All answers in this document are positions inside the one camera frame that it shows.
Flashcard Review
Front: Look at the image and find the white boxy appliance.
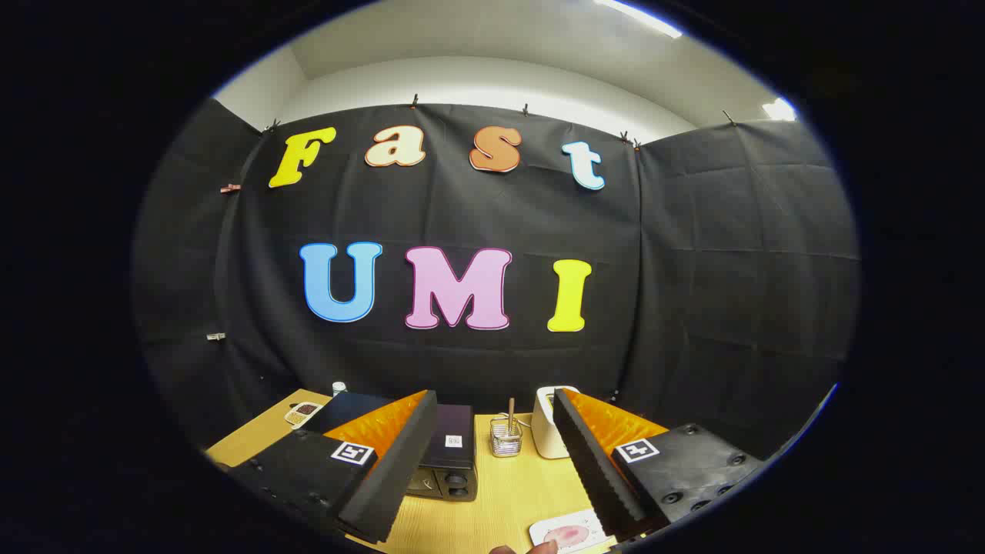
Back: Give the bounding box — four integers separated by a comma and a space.
533, 385, 579, 460

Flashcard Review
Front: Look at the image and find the white square plate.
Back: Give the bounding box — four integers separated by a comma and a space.
529, 508, 616, 553

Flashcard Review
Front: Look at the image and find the black toaster oven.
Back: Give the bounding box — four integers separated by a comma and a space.
302, 391, 479, 503

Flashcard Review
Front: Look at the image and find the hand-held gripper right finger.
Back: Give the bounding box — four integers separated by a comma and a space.
553, 388, 764, 539

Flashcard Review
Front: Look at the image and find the small dish with brown food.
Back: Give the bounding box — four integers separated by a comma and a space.
284, 401, 324, 429

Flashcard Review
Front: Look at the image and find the wire mesh holder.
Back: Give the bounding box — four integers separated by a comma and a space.
490, 415, 524, 459

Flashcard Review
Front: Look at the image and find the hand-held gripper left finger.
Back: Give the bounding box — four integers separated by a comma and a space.
228, 389, 439, 544

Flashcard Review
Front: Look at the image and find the black backdrop cloth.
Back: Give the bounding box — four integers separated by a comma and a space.
131, 96, 861, 462

